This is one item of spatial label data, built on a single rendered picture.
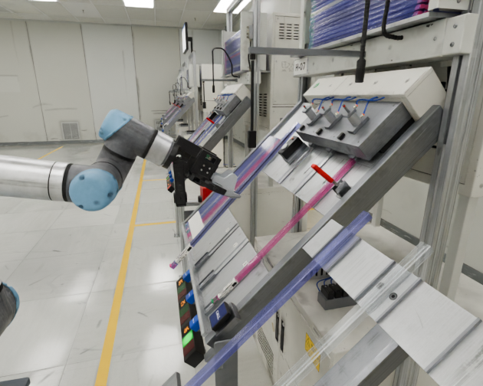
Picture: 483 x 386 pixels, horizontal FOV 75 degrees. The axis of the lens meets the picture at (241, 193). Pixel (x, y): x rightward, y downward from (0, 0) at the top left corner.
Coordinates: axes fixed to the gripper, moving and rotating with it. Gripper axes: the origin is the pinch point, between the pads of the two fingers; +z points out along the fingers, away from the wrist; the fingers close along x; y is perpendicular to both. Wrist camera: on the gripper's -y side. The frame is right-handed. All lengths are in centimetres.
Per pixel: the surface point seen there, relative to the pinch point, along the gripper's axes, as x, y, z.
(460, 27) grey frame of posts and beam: -24, 51, 13
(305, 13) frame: 36, 63, 3
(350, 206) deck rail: -21.1, 12.8, 16.5
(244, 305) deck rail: -21.1, -16.9, 6.8
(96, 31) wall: 860, 77, -226
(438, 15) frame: -20, 53, 11
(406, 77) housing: -15.0, 43.0, 15.7
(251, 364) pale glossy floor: 38, -76, 64
